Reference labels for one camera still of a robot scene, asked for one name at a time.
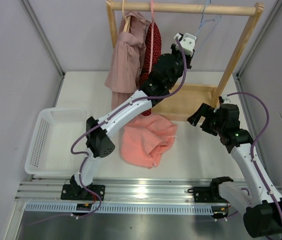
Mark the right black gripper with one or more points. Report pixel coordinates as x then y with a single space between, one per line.
204 110

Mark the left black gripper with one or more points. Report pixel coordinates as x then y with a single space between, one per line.
174 51

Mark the salmon pink skirt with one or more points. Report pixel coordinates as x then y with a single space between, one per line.
145 139

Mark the blue wire hanger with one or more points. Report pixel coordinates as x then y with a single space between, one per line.
203 22

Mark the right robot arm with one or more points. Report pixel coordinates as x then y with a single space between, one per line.
261 205

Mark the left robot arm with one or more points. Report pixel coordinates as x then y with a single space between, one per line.
96 142

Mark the beige wooden hanger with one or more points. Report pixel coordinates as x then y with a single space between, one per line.
127 19

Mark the pink plastic hanger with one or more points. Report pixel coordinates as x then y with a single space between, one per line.
152 36

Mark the red polka dot garment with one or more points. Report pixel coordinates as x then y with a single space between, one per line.
157 52

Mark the wooden clothes rack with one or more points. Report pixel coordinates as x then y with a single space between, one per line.
188 99

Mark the dusty pink hanging garment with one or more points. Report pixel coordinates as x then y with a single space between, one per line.
127 59

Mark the white plastic basket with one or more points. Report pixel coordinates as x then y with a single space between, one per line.
55 131

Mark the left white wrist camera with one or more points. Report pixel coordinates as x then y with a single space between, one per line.
187 42

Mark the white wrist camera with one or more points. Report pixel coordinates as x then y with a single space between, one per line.
224 102
187 42

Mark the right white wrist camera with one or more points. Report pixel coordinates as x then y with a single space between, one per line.
224 102

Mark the aluminium mounting rail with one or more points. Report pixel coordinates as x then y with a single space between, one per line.
174 196

